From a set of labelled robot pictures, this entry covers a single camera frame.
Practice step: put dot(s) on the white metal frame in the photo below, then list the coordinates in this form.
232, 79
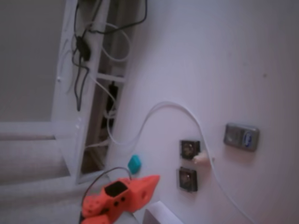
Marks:
70, 105

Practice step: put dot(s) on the black power adapter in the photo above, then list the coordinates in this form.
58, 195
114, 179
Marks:
83, 49

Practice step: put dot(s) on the lower black socket module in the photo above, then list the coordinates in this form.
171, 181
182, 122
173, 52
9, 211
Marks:
187, 179

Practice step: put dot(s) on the white cardboard bin box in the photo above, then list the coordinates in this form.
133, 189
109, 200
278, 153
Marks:
161, 215

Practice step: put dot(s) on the teal green rounded cube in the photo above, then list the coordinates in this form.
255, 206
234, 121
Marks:
135, 164

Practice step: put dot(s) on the grey metal tin case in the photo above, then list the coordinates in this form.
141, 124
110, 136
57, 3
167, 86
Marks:
240, 137

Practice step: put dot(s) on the black socket module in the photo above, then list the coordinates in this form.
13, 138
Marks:
187, 179
188, 149

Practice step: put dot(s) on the upper black socket module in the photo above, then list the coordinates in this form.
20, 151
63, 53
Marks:
188, 149

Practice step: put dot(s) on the orange gripper black motor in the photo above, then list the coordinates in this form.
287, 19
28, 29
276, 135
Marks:
144, 188

